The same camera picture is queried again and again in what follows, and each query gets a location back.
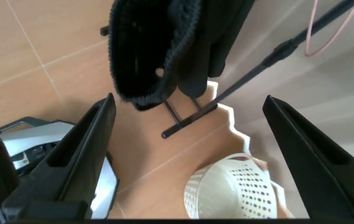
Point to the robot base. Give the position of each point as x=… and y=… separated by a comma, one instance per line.
x=27, y=146

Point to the pink clothes hanger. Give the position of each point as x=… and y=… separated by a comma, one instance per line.
x=310, y=31

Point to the black knit garment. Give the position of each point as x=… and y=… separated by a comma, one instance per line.
x=151, y=46

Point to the black clothes rack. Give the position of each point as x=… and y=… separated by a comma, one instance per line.
x=282, y=49

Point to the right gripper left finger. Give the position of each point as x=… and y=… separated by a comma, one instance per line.
x=71, y=174

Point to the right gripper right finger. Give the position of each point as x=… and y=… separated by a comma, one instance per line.
x=329, y=174

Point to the beige curtain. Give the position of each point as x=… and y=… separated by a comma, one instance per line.
x=319, y=93

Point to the white laundry basket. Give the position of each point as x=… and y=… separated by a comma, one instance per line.
x=226, y=193

